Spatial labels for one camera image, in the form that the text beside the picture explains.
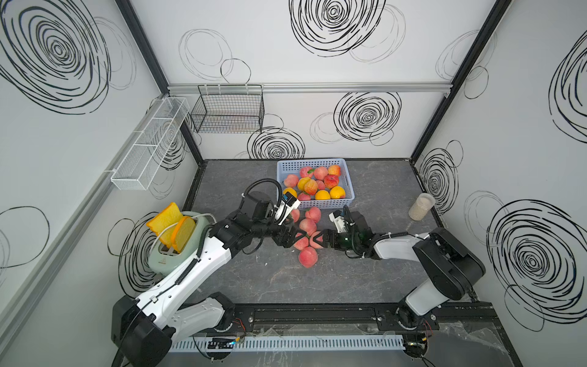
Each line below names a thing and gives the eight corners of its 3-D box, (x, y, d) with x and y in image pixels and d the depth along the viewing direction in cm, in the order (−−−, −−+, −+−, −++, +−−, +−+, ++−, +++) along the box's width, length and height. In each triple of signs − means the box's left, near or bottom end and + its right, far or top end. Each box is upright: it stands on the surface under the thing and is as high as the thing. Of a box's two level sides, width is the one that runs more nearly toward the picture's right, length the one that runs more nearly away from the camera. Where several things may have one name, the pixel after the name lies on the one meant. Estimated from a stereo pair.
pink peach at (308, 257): (306, 271, 86) (306, 266, 81) (296, 259, 89) (296, 253, 84) (318, 261, 88) (320, 255, 84) (309, 249, 91) (310, 243, 87)
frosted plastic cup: (410, 220, 99) (420, 207, 91) (405, 206, 104) (414, 193, 96) (427, 220, 99) (438, 207, 91) (421, 206, 104) (431, 193, 96)
